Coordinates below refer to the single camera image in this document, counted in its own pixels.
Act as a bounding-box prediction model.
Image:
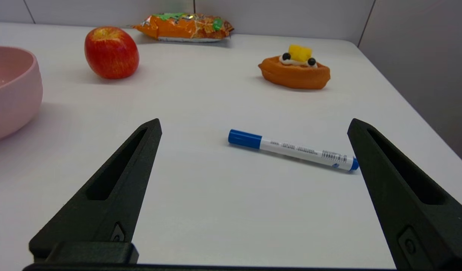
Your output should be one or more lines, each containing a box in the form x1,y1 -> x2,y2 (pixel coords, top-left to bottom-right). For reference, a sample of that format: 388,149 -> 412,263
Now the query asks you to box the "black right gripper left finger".
29,118 -> 163,264

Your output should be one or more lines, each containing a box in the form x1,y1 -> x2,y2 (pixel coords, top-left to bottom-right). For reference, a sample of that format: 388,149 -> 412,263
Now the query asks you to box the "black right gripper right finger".
347,118 -> 462,271

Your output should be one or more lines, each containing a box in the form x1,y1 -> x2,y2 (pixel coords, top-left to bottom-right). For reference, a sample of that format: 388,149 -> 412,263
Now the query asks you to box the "blue white marker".
228,129 -> 359,172

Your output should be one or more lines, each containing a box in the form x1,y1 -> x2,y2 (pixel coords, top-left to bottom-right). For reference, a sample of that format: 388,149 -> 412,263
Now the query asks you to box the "red apple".
84,26 -> 140,80

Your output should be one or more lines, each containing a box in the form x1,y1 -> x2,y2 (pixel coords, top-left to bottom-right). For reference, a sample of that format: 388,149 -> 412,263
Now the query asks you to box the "pink bowl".
0,46 -> 43,143

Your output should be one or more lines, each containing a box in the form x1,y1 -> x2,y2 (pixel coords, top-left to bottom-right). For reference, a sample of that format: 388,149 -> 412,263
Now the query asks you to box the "orange waffle toy with fruit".
258,44 -> 331,90

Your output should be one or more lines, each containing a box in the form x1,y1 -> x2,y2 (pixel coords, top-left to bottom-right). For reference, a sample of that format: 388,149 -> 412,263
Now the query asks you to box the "orange green snack bag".
132,13 -> 234,43

